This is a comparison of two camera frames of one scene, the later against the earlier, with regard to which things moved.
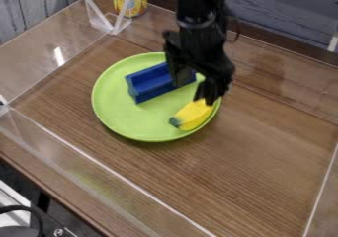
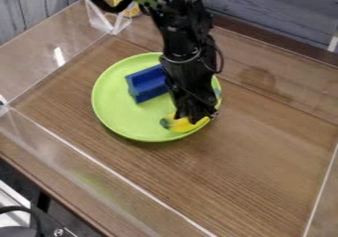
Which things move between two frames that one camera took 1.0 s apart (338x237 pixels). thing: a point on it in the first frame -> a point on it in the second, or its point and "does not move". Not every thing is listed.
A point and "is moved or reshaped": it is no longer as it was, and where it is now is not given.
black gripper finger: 211,88 -> 201,109
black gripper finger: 181,73 -> 182,104
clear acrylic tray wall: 101,128 does not move
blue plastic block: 153,81 does not move
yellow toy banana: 194,116 is moved or reshaped
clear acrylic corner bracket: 110,23 does not move
